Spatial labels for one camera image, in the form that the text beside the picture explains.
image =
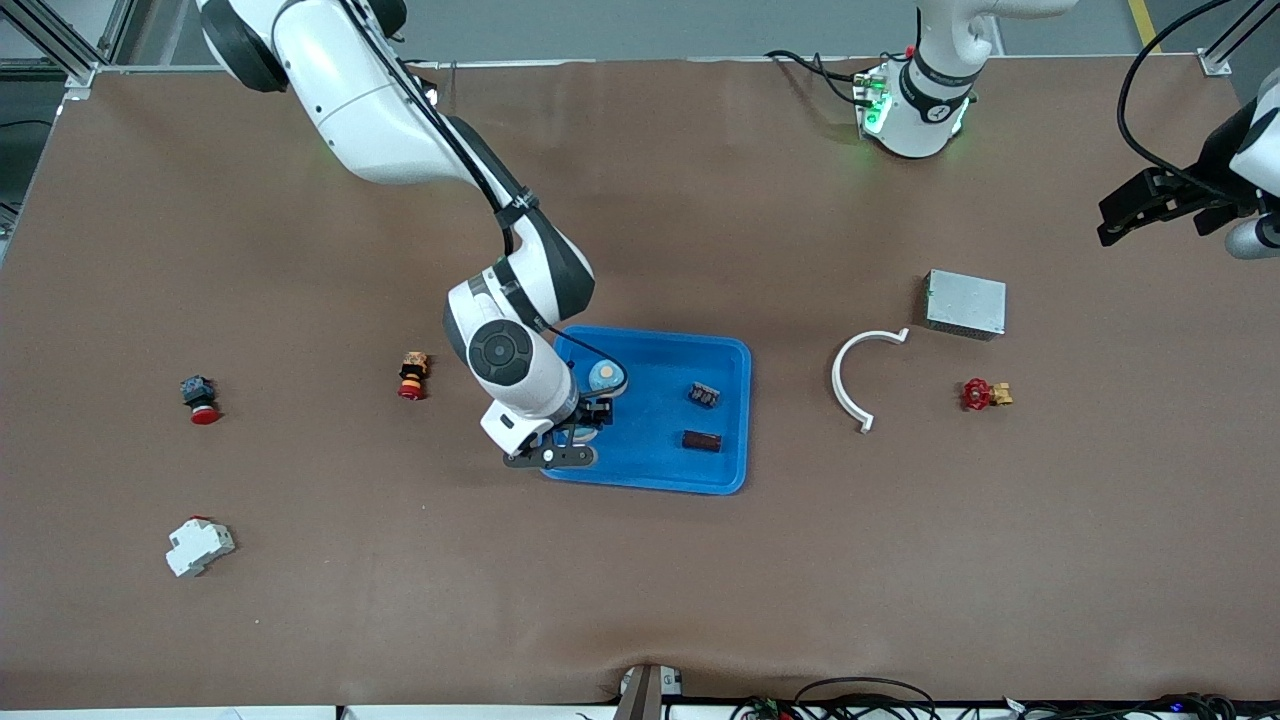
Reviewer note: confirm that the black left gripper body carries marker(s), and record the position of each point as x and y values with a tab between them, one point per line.
1203	187

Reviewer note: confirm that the blue bell with cream knob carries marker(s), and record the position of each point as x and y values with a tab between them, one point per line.
585	436
605	378

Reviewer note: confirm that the small black connector block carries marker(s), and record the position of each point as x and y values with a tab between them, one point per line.
705	395

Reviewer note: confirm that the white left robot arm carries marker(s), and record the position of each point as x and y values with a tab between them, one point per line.
925	120

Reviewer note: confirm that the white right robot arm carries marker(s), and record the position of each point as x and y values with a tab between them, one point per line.
350	90

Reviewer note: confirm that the blue plastic tray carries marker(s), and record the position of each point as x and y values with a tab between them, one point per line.
660	460

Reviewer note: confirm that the brown table cover mat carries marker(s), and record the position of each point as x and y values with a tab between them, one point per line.
640	600

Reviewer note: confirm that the grey metal box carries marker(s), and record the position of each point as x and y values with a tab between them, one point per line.
965	303

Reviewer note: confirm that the red handwheel brass valve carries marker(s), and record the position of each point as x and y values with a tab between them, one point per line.
977	394

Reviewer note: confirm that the white curved plastic clip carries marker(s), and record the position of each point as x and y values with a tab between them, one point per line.
836	382

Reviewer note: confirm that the red emergency stop button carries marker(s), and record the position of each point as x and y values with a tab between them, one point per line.
198	392

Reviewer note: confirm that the white circuit breaker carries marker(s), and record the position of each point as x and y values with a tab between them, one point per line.
198	548

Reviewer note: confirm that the aluminium frame post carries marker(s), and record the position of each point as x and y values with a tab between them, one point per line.
82	78
1215	65

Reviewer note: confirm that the orange red push button switch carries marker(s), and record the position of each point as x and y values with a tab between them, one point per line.
412	375

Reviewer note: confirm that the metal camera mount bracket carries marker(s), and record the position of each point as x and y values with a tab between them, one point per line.
640	695

